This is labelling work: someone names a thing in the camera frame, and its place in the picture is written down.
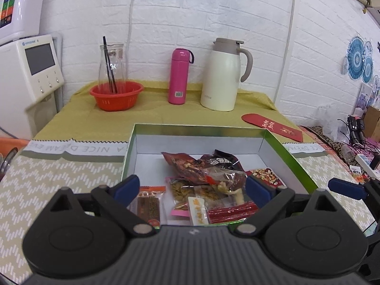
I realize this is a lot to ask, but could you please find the white power strip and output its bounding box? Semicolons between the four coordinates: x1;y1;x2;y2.
355;153;380;176

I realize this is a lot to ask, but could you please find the large blue paper fan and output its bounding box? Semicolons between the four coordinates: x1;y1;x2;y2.
348;36;366;66

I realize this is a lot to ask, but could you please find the black charger cluster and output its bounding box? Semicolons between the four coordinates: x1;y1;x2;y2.
347;115;366;143

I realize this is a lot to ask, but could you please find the yellow cloth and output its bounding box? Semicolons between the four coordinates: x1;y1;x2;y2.
31;80;315;144

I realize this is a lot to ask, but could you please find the red plastic basket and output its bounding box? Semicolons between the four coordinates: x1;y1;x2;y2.
90;81;144;112

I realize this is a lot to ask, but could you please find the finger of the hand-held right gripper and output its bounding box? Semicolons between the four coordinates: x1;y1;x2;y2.
328;177;367;201

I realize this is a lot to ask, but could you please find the red envelope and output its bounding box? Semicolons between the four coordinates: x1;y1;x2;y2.
241;113;303;142

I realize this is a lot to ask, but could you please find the white wall pipe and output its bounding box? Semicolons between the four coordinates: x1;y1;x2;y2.
273;0;297;107

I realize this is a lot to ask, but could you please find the pink thermos bottle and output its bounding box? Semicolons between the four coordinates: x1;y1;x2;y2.
168;48;195;105

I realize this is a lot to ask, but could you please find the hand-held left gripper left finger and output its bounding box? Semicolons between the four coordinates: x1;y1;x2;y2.
49;175;156;236

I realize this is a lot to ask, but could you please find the patterned tablecloth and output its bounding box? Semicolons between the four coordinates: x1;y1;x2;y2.
0;138;379;276

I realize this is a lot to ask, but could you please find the red strip snack packet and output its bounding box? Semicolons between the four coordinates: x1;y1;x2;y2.
207;201;259;224

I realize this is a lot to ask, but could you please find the brown cardboard box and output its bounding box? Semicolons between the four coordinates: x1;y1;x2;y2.
364;105;380;141

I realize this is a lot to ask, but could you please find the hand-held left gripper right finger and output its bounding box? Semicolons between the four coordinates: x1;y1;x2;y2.
234;175;339;236

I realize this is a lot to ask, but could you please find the small blue paper fan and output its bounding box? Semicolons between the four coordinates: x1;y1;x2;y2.
362;56;375;84

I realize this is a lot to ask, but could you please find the clear mixed nut bag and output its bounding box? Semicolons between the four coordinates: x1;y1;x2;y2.
205;168;247;204

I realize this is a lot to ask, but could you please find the white appliance with screen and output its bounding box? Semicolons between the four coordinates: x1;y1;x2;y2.
0;34;65;137

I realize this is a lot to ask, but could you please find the white water purifier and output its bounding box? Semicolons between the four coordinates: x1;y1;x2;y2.
0;0;46;46

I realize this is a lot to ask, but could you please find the black straw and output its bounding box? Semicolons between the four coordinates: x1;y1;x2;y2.
108;50;118;93
102;36;116;93

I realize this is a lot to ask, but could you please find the clear plastic bag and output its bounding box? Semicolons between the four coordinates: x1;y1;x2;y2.
319;105;342;143

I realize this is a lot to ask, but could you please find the dark red snack bag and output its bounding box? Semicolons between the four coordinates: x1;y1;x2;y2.
162;150;247;192

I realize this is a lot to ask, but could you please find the orange plastic basin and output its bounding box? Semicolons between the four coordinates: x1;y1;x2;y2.
0;137;30;155

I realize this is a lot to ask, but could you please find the wall picture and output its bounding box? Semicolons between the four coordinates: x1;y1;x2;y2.
356;83;375;110

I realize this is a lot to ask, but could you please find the white wall cable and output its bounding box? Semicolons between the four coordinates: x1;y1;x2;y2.
126;0;140;75

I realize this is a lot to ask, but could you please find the cream thermal carafe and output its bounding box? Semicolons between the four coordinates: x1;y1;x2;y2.
200;38;253;112

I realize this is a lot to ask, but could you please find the glass pitcher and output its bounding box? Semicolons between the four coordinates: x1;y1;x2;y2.
98;44;128;88

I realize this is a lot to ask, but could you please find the clear bean snack bag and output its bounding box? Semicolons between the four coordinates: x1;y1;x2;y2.
166;176;220;217

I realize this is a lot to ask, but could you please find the cream cracker packet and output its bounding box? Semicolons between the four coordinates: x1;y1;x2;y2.
187;196;209;227

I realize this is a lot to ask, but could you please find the green cardboard box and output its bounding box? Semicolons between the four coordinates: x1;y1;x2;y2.
121;123;319;232

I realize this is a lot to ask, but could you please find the orange-topped snack packet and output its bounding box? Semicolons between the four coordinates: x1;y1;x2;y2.
131;185;166;226

